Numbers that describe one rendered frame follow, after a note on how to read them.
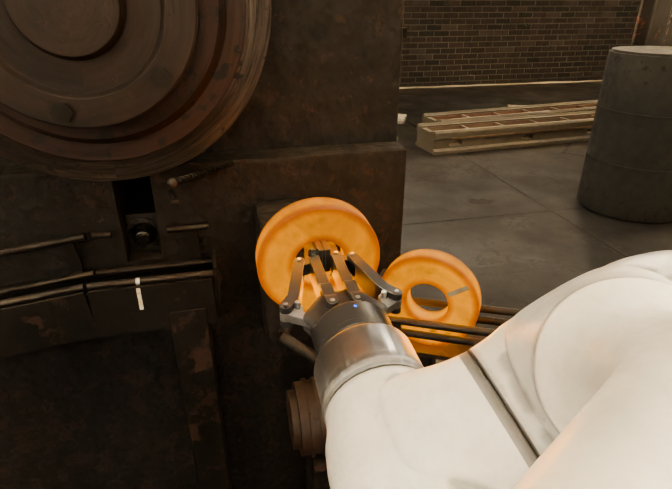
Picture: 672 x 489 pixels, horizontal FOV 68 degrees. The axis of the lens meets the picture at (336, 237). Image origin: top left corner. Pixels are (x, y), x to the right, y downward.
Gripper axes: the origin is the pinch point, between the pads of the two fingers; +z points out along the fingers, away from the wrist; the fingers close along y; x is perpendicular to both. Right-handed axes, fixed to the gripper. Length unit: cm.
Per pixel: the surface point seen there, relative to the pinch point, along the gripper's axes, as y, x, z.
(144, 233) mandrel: -25.3, -11.3, 29.9
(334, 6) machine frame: 9.7, 24.6, 36.4
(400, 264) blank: 13.7, -8.3, 6.8
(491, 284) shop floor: 97, -90, 109
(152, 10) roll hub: -16.9, 25.6, 13.6
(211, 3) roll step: -10.2, 26.1, 17.3
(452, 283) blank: 20.1, -9.5, 2.2
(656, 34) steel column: 323, -11, 297
